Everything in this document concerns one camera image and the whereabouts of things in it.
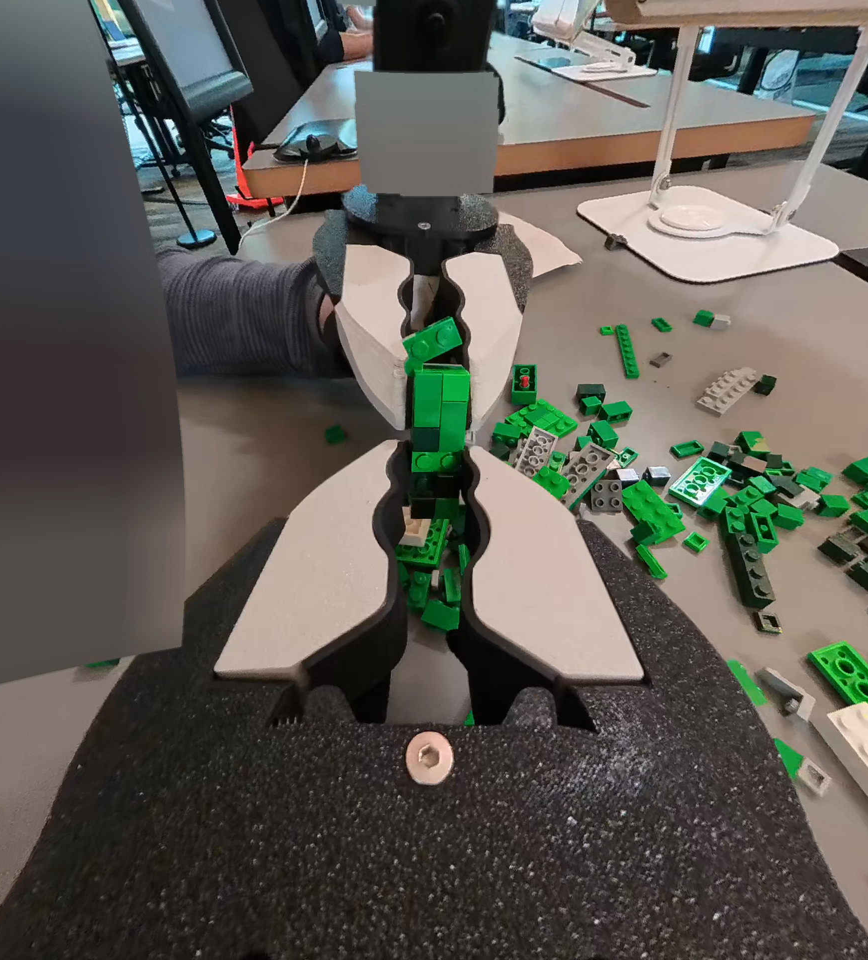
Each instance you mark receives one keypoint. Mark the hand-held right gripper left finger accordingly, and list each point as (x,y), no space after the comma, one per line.
(314,577)

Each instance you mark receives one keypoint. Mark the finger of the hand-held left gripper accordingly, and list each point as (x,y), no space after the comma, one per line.
(494,315)
(366,330)

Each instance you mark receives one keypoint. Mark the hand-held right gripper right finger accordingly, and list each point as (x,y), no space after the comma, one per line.
(546,585)

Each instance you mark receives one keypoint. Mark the green brick assembly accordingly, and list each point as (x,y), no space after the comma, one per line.
(441,405)

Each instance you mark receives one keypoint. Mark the another person's forearm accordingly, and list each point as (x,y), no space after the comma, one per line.
(347,45)

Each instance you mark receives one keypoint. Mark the person's left forearm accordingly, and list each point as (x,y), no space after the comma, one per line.
(239,315)

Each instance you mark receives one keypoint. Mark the grey desk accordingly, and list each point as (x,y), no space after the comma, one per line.
(816,337)

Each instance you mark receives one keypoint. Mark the green brick with red piece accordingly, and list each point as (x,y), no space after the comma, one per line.
(524,384)

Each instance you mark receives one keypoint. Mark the white paper sheet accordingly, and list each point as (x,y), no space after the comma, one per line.
(550,247)

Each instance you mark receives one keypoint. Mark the black round device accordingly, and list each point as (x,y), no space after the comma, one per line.
(314,142)

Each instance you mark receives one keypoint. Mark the pile of loose green bricks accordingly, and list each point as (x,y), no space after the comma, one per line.
(655,510)

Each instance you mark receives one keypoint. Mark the thin long green plate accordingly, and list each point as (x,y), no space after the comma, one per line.
(626,352)

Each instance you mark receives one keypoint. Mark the long dark green brick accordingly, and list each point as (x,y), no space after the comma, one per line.
(750,570)

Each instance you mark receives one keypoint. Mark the wood-edged grey table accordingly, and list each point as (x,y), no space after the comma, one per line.
(591,127)

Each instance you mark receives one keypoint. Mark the white stand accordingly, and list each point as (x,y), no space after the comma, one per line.
(707,232)
(591,49)

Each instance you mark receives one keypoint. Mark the light grey studded brick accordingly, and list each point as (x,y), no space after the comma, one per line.
(726,391)

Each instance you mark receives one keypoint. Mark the black monitor on stand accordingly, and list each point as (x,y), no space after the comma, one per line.
(194,67)

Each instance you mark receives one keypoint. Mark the long green plate with holes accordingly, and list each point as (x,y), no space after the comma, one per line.
(850,671)

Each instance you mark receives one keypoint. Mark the light wooden board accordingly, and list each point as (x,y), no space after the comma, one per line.
(763,11)

